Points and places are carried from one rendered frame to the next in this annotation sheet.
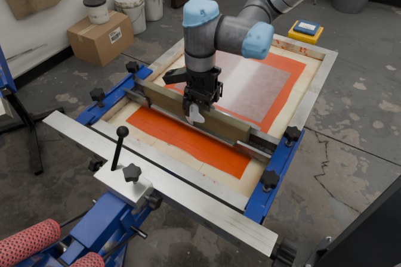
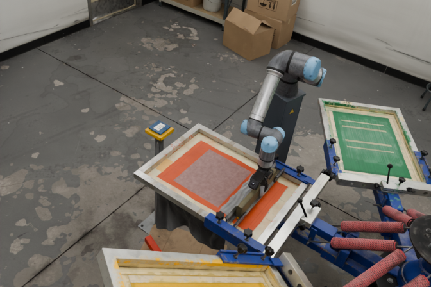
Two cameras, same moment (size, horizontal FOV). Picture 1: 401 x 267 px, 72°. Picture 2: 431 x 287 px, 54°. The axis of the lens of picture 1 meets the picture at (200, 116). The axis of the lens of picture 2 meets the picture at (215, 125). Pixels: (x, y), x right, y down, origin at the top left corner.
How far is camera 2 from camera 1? 2.04 m
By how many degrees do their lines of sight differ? 63
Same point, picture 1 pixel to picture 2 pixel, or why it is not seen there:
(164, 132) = (258, 214)
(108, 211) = (322, 223)
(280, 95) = (229, 158)
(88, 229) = (331, 229)
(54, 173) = not seen: outside the picture
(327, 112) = (125, 170)
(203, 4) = (270, 139)
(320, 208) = not seen: hidden behind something
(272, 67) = (201, 155)
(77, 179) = not seen: outside the picture
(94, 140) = (283, 232)
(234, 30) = (279, 137)
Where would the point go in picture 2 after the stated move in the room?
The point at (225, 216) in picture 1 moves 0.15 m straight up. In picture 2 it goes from (317, 186) to (324, 165)
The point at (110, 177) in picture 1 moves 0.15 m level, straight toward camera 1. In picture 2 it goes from (311, 217) to (334, 207)
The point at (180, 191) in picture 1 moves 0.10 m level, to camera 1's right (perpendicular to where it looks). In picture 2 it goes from (308, 198) to (306, 184)
